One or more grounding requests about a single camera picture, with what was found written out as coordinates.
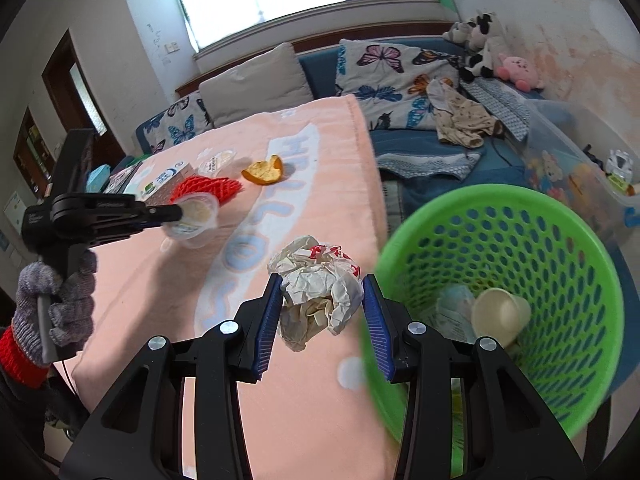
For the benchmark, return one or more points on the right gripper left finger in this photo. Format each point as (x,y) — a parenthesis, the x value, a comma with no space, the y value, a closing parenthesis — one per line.
(136,430)

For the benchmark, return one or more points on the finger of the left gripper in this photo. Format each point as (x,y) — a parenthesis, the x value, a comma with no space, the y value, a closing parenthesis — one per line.
(162,214)

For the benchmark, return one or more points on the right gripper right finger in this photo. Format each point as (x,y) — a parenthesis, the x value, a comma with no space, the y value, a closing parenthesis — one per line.
(508,430)

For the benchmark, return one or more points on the white milk carton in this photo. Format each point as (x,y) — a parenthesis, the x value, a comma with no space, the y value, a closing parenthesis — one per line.
(158,191)

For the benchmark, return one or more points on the red foam fruit net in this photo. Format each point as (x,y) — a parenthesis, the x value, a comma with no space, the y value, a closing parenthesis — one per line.
(223,189)

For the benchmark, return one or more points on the white paper cup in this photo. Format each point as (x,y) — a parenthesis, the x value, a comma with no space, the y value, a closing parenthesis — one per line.
(500,315)

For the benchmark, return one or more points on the orange peel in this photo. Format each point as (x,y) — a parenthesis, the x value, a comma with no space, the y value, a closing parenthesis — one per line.
(264,172)

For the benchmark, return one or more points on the white paper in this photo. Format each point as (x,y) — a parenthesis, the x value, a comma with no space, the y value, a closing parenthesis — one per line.
(322,290)

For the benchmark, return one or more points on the green plastic mesh basket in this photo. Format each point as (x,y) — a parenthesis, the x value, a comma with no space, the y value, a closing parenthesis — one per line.
(504,236)

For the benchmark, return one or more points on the pudding cup with lid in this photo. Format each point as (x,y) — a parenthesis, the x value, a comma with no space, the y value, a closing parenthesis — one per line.
(213,165)

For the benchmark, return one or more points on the left gloved hand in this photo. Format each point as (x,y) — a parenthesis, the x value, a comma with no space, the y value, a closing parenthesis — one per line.
(70,309)

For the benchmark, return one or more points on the colourful picture book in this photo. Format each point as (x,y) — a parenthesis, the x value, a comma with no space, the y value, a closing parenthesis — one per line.
(118,182)

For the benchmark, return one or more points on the blue tissue box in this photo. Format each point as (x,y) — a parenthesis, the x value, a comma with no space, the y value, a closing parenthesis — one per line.
(98,179)

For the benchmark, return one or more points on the left butterfly pillow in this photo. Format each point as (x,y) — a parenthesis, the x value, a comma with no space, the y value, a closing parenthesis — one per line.
(179,123)

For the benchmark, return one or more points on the butterfly pillow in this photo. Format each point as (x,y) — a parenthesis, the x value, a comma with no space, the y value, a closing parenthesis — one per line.
(390,81)
(179,123)

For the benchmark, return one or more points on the dark wooden door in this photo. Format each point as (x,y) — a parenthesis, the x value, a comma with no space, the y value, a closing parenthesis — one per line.
(75,104)

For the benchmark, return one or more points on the pink table blanket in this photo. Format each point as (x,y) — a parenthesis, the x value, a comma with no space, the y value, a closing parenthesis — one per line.
(310,417)

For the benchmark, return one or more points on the beige cushion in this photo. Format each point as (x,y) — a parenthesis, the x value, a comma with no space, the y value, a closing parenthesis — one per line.
(267,83)

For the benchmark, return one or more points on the right butterfly pillow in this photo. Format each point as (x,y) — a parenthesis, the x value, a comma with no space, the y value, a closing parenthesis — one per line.
(390,81)

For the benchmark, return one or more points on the clear plastic toy bin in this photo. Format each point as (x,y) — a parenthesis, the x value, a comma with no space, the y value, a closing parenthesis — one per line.
(565,154)

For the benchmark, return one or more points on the white toy car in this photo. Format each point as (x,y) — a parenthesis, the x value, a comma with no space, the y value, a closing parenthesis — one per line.
(620,164)

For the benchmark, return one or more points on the beige patterned clothes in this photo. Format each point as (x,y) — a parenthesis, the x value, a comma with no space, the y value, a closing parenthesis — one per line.
(459,120)

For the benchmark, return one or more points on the blue white checked cloth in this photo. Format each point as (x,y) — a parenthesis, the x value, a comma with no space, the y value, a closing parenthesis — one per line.
(505,103)

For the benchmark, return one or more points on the pink round plush toy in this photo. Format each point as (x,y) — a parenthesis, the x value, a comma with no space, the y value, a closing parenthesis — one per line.
(519,72)

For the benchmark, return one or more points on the cow plush toy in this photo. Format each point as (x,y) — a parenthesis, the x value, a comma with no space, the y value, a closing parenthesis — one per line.
(483,41)

